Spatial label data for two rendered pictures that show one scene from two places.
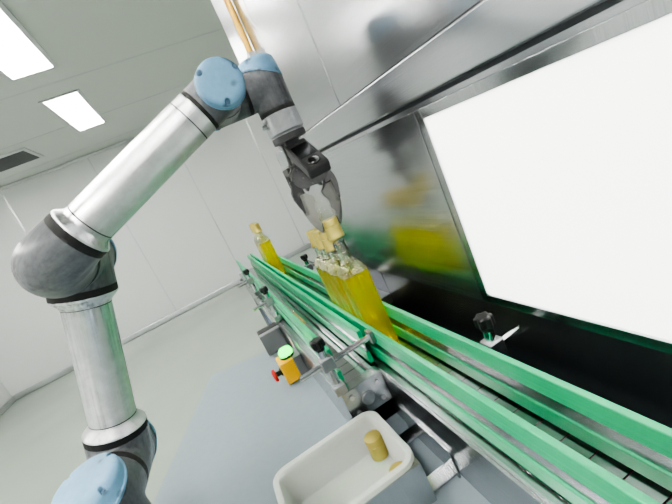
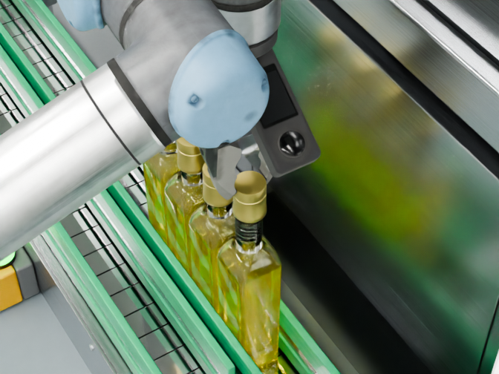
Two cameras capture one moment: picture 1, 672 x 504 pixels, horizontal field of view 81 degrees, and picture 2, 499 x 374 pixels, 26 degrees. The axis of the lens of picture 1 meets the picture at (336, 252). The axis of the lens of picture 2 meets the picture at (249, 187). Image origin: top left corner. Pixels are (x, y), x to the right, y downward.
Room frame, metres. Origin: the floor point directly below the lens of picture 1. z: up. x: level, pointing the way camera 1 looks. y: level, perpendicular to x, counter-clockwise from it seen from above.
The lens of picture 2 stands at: (0.12, 0.19, 2.01)
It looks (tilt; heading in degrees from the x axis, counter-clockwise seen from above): 48 degrees down; 344
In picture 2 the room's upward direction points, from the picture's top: straight up
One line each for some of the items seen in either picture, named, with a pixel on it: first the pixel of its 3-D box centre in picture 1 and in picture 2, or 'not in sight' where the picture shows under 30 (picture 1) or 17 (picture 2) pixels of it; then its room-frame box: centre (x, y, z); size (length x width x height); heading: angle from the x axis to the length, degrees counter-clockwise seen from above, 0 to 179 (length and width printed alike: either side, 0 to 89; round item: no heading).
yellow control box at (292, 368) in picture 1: (291, 366); (2, 274); (1.10, 0.27, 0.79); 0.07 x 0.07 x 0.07; 16
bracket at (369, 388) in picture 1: (365, 394); not in sight; (0.71, 0.07, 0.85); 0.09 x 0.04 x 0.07; 106
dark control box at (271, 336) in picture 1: (272, 338); not in sight; (1.37, 0.35, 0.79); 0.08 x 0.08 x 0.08; 16
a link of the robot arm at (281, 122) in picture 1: (282, 125); (235, 6); (0.84, -0.01, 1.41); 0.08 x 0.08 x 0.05
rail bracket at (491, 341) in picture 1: (506, 346); not in sight; (0.53, -0.18, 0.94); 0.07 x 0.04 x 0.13; 106
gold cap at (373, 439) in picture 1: (376, 445); not in sight; (0.63, 0.08, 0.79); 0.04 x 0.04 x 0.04
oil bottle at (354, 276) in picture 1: (365, 302); (249, 300); (0.82, -0.01, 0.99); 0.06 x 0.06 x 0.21; 15
